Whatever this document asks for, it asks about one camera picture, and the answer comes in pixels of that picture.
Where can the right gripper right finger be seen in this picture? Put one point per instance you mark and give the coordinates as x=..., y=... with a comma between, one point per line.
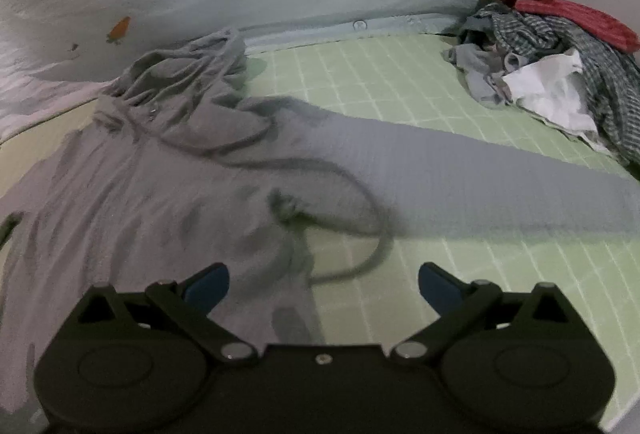
x=462, y=308

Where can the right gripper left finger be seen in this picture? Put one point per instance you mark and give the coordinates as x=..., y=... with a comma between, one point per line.
x=188, y=303

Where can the grey zip hoodie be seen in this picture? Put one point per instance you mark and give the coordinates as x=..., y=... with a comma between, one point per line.
x=406, y=81

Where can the green grid-pattern mat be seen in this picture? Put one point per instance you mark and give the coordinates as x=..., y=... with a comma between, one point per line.
x=179, y=170

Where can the white garment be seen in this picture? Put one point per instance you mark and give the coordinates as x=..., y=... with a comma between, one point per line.
x=553, y=90

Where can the small grey garment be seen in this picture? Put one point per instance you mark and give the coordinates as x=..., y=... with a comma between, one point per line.
x=483, y=72

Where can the blue plaid shirt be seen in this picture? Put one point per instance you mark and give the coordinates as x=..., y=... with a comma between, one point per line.
x=611, y=76

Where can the red knitted garment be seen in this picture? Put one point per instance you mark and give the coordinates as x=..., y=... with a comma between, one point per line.
x=600, y=24

